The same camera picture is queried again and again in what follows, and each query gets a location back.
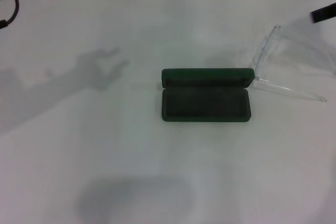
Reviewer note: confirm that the green glasses case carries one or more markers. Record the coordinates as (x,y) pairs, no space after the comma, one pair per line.
(204,106)

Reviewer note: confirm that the clear white glasses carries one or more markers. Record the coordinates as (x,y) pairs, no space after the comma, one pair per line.
(262,51)

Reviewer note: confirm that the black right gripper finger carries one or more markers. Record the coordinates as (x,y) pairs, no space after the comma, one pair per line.
(324,12)

